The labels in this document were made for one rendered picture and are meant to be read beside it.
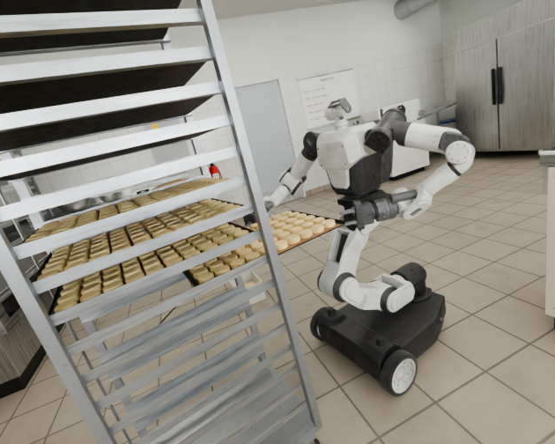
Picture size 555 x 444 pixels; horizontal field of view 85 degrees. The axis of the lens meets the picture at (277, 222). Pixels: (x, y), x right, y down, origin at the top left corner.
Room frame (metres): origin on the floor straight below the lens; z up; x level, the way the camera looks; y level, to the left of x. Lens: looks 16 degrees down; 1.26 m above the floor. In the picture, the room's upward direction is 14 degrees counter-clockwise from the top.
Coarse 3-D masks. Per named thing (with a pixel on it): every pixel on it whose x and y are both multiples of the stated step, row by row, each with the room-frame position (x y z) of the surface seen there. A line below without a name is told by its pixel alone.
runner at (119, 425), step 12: (264, 336) 0.89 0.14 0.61; (276, 336) 0.91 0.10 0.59; (240, 348) 0.85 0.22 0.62; (252, 348) 0.86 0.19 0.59; (228, 360) 0.83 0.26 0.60; (204, 372) 0.79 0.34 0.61; (216, 372) 0.80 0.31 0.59; (180, 384) 0.76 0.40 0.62; (192, 384) 0.77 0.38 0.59; (168, 396) 0.74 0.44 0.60; (144, 408) 0.71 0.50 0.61; (156, 408) 0.72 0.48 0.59; (120, 420) 0.68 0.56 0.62; (132, 420) 0.69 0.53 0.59
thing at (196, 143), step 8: (168, 48) 1.31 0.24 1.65; (184, 120) 1.32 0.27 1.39; (192, 120) 1.31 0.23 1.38; (192, 144) 1.32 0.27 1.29; (200, 144) 1.31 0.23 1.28; (200, 152) 1.31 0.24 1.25; (200, 168) 1.32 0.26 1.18; (208, 168) 1.32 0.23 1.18; (240, 280) 1.31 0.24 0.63; (248, 312) 1.31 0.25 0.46; (256, 328) 1.31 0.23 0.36; (264, 352) 1.31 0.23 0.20
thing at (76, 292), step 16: (224, 224) 1.12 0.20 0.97; (192, 240) 1.01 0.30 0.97; (208, 240) 0.96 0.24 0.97; (224, 240) 0.92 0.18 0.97; (144, 256) 0.97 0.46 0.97; (160, 256) 0.95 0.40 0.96; (176, 256) 0.90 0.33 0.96; (96, 272) 0.92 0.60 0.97; (112, 272) 0.88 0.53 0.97; (128, 272) 0.85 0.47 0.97; (144, 272) 0.86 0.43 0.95; (64, 288) 0.87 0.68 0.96; (80, 288) 0.84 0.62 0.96; (96, 288) 0.80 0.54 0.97; (112, 288) 0.76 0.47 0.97; (64, 304) 0.72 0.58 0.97
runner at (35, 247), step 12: (228, 180) 0.90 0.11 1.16; (240, 180) 0.92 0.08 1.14; (192, 192) 0.85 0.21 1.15; (204, 192) 0.87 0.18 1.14; (216, 192) 0.88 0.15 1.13; (156, 204) 0.81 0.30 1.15; (168, 204) 0.82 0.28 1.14; (180, 204) 0.83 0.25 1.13; (120, 216) 0.76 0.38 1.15; (132, 216) 0.78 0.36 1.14; (144, 216) 0.79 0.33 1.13; (72, 228) 0.72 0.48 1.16; (84, 228) 0.73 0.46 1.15; (96, 228) 0.74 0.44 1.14; (108, 228) 0.75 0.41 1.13; (36, 240) 0.68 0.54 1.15; (48, 240) 0.69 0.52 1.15; (60, 240) 0.70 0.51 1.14; (72, 240) 0.71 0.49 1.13; (24, 252) 0.67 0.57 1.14; (36, 252) 0.68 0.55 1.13
